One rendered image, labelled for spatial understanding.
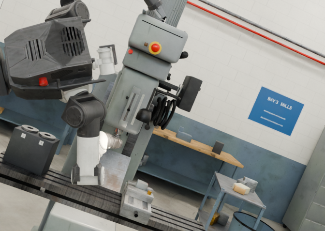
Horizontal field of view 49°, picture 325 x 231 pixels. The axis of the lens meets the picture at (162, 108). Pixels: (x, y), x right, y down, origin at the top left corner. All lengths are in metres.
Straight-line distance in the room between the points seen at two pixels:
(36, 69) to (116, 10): 4.91
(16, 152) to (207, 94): 4.68
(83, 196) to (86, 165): 0.51
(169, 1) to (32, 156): 1.14
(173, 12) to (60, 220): 1.27
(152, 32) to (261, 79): 4.99
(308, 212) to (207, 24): 3.60
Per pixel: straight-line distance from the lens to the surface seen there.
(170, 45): 1.71
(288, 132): 6.89
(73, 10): 1.54
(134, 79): 1.83
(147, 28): 1.71
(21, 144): 2.00
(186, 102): 2.16
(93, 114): 1.39
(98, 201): 1.94
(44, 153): 1.97
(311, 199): 6.64
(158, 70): 1.80
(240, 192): 4.01
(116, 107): 1.84
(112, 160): 2.34
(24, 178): 1.96
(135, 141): 2.34
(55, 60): 1.33
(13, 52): 1.40
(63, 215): 1.86
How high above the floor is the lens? 1.63
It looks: 4 degrees down
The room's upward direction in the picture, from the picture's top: 23 degrees clockwise
